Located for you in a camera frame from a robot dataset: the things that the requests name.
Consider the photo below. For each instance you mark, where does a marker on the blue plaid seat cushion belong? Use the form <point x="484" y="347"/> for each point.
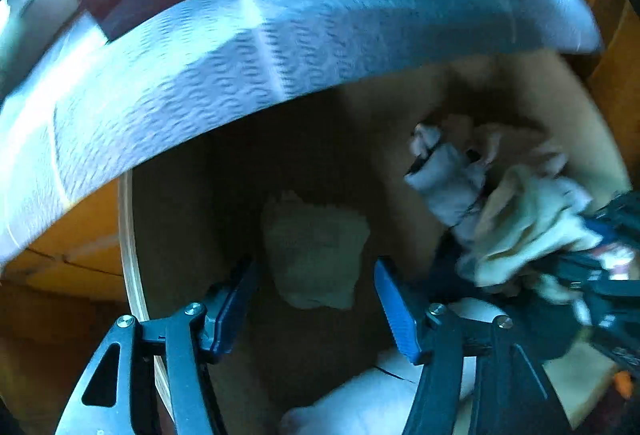
<point x="92" y="109"/>

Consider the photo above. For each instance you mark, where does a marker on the cream yellow sock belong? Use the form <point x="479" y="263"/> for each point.
<point x="527" y="217"/>

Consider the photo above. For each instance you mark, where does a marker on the grey sock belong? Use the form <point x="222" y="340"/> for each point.
<point x="449" y="183"/>

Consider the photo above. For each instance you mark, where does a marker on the grey-green knitted sock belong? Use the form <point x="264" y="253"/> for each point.
<point x="314" y="252"/>

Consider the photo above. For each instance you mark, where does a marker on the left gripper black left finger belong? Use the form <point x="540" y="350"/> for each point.
<point x="114" y="394"/>

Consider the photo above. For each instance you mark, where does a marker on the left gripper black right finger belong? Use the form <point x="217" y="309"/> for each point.
<point x="512" y="393"/>

